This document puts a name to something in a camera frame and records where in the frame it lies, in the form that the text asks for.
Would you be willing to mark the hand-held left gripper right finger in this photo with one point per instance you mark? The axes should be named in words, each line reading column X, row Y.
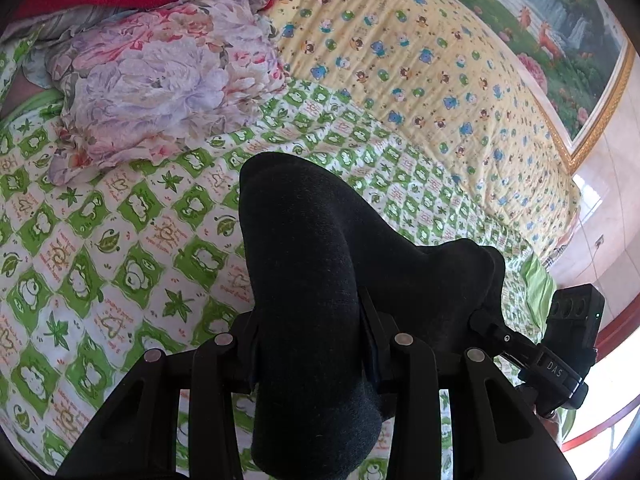
column 385, row 360

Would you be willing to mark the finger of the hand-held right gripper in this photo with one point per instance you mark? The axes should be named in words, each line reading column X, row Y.
column 515, row 360
column 492, row 329

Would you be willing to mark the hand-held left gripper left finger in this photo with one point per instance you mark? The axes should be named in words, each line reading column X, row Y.
column 245, row 355

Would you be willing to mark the black pants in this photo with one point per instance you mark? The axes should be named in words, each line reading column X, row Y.
column 300, row 260

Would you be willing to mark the light green cloth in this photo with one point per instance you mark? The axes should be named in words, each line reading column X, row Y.
column 537, row 282

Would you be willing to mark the green checked bedsheet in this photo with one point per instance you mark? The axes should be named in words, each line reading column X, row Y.
column 125, row 240

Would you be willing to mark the floral cloth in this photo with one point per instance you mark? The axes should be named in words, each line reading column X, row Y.
column 160, row 90

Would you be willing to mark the yellow printed quilt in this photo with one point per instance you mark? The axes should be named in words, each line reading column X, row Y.
column 400, row 60

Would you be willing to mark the red wooden frame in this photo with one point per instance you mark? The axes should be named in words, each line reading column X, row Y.
column 620, row 327

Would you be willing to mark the wall socket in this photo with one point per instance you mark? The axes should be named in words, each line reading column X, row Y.
column 599, row 242

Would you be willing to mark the framed landscape wall painting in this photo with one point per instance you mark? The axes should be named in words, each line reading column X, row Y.
column 550, row 20

